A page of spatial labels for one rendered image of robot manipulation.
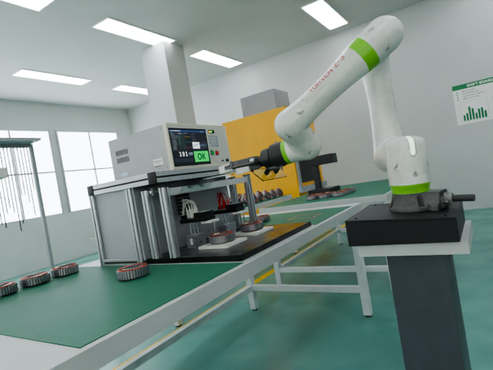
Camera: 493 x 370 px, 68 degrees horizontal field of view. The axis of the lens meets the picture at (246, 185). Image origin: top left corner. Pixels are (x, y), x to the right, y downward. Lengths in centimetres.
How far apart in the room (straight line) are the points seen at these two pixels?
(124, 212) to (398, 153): 110
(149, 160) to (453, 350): 134
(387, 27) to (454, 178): 536
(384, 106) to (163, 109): 472
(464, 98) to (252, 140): 327
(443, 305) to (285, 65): 645
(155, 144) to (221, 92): 653
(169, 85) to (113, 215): 429
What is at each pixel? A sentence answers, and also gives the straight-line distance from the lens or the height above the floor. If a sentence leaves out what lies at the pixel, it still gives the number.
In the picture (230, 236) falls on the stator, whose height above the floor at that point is 81.
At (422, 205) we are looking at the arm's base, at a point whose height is 84.
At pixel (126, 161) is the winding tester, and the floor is 120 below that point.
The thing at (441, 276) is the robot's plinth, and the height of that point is 62.
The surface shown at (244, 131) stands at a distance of 556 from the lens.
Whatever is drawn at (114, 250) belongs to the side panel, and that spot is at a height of 81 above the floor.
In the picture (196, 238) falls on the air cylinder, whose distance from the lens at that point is 164.
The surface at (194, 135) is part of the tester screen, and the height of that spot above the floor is 127.
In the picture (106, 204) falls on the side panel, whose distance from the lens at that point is 173.
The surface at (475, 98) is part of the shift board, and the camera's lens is 659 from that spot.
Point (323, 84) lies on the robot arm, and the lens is 129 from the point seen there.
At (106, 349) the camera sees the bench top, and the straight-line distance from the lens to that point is 88.
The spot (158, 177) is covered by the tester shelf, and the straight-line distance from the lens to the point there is 148.
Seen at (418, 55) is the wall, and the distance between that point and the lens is 675.
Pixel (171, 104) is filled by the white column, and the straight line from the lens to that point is 579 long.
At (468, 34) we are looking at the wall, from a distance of 675.
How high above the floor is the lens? 102
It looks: 1 degrees down
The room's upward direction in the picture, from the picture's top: 10 degrees counter-clockwise
